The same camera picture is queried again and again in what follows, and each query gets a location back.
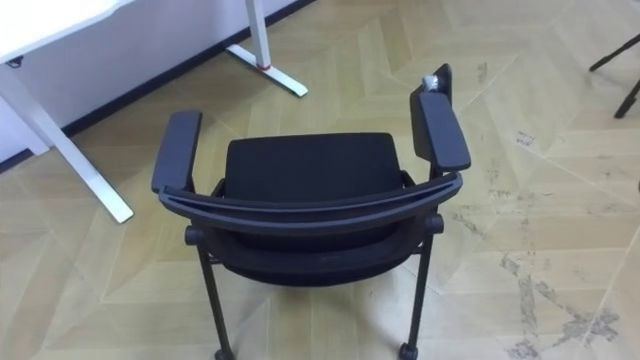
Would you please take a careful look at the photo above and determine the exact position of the white desk with metal legs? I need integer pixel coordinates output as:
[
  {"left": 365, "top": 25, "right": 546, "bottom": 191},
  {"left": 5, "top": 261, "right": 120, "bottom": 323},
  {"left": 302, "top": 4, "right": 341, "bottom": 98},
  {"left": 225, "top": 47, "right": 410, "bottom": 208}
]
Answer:
[{"left": 0, "top": 0, "right": 310, "bottom": 225}]

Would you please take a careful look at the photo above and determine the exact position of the black office chair with armrests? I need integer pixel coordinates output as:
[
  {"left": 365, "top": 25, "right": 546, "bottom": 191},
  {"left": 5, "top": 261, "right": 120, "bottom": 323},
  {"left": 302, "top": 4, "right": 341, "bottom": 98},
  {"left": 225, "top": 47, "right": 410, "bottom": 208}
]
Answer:
[{"left": 151, "top": 62, "right": 472, "bottom": 360}]

